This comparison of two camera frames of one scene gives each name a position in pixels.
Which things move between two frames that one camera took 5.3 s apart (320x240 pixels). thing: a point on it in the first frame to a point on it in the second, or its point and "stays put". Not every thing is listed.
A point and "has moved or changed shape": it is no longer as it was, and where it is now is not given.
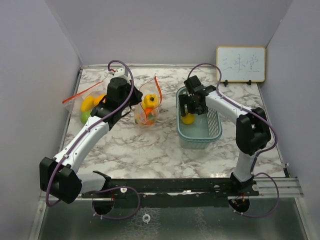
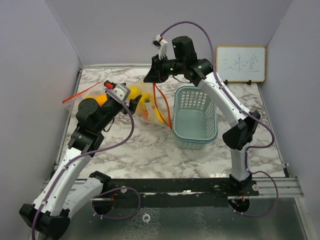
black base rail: x=134 y=188 stays put
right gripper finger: x=183 y=99 to x=158 y=72
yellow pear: x=189 y=119 to x=147 y=97
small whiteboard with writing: x=239 y=64 stays put
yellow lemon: x=150 y=100 has moved or changed shape
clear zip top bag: x=84 y=102 stays put
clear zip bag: x=147 y=112 has moved or changed shape
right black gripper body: x=198 y=109 to x=174 y=67
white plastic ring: x=146 y=220 stays put
